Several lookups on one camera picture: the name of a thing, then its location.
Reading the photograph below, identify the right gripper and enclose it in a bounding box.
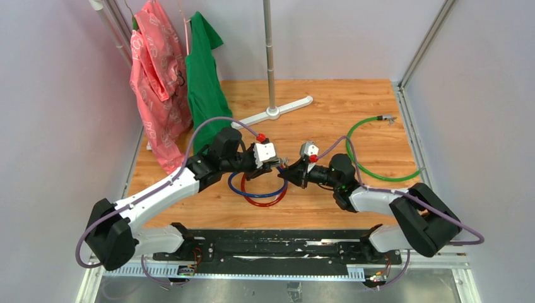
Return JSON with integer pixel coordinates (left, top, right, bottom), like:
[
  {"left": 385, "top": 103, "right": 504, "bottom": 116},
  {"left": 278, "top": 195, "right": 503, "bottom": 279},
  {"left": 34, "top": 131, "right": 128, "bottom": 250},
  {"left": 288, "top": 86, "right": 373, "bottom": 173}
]
[{"left": 278, "top": 157, "right": 341, "bottom": 189}]

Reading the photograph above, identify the red cable lock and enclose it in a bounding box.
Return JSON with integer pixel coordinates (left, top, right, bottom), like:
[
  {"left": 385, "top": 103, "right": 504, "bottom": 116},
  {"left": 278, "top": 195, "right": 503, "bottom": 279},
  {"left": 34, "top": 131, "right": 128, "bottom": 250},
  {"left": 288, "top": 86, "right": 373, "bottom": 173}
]
[{"left": 240, "top": 176, "right": 288, "bottom": 208}]

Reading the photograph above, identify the blue cable lock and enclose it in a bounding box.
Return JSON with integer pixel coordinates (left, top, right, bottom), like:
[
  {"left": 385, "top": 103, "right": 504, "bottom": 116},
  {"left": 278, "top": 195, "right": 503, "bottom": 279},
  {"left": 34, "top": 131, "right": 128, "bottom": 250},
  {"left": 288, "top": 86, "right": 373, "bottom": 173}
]
[{"left": 227, "top": 157, "right": 290, "bottom": 199}]

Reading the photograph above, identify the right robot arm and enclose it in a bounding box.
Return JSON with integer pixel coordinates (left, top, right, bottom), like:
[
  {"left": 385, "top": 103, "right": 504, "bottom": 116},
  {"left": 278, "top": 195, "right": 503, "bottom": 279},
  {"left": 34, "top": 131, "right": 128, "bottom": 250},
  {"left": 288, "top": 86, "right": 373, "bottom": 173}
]
[{"left": 278, "top": 153, "right": 462, "bottom": 264}]

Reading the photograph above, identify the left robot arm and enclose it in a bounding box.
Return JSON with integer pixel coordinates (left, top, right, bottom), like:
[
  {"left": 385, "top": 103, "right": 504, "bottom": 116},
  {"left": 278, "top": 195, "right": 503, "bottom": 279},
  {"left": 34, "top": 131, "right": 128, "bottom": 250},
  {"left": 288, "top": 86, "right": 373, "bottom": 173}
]
[{"left": 82, "top": 127, "right": 280, "bottom": 271}]

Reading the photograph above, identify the white clothes rack stand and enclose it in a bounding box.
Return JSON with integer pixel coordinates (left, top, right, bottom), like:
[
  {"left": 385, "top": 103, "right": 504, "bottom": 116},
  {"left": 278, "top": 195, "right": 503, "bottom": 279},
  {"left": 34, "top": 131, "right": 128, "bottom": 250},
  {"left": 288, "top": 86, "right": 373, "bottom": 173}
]
[{"left": 232, "top": 0, "right": 314, "bottom": 129}]

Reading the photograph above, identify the green t-shirt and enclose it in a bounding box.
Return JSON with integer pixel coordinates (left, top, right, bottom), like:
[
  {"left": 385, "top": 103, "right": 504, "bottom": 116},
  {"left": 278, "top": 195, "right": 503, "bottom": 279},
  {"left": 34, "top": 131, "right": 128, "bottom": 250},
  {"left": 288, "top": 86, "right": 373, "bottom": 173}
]
[{"left": 185, "top": 12, "right": 233, "bottom": 129}]

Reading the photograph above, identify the pink patterned garment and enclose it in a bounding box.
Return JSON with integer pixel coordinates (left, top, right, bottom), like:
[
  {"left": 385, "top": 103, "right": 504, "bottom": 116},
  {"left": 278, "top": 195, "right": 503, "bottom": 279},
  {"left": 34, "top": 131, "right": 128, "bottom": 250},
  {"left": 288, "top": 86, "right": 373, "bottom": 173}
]
[{"left": 130, "top": 1, "right": 192, "bottom": 174}]

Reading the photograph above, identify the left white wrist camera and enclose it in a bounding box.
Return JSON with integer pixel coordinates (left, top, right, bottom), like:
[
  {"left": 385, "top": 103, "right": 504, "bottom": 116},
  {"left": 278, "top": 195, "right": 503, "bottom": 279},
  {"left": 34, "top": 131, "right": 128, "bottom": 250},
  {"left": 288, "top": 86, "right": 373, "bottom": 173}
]
[{"left": 253, "top": 133, "right": 277, "bottom": 169}]

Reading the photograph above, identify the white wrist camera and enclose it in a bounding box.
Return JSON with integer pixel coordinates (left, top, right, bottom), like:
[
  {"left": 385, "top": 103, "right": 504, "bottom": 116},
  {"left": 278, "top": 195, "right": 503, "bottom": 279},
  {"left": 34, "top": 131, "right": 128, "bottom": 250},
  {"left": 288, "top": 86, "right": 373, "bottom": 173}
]
[
  {"left": 253, "top": 133, "right": 277, "bottom": 169},
  {"left": 300, "top": 141, "right": 319, "bottom": 163}
]

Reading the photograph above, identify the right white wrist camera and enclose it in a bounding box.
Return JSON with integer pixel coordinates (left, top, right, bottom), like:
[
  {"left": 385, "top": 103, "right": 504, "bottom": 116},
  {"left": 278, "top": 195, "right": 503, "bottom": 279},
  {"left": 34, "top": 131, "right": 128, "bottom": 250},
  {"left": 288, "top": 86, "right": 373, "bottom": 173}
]
[{"left": 300, "top": 141, "right": 319, "bottom": 163}]

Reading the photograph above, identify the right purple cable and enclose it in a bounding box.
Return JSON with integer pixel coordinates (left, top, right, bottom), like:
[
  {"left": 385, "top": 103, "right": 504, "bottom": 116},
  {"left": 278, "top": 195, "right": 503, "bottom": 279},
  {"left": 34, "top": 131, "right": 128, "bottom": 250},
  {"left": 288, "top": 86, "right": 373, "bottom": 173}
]
[{"left": 309, "top": 135, "right": 486, "bottom": 289}]

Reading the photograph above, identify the purple cable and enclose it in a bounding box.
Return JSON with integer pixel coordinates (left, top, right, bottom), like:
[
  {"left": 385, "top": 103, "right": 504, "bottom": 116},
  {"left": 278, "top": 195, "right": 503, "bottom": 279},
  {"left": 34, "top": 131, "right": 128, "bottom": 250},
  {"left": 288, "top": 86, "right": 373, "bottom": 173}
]
[
  {"left": 309, "top": 135, "right": 486, "bottom": 289},
  {"left": 75, "top": 116, "right": 267, "bottom": 288}
]

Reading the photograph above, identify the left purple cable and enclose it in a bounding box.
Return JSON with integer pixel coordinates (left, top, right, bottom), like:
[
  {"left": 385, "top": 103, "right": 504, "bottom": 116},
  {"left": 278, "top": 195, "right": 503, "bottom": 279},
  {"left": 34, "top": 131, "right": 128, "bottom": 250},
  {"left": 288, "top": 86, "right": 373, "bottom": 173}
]
[{"left": 75, "top": 116, "right": 267, "bottom": 288}]

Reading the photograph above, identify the green cable lock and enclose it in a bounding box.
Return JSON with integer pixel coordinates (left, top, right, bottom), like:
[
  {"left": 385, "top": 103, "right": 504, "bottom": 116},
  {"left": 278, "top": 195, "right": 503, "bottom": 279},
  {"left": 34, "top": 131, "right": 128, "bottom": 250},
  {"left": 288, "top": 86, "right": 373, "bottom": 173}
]
[{"left": 347, "top": 114, "right": 426, "bottom": 183}]

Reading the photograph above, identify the aluminium frame rail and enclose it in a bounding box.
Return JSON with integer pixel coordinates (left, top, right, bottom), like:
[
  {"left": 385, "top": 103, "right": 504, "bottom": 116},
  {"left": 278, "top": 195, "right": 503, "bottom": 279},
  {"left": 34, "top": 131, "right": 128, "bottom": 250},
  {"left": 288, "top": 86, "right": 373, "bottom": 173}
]
[{"left": 76, "top": 230, "right": 481, "bottom": 302}]

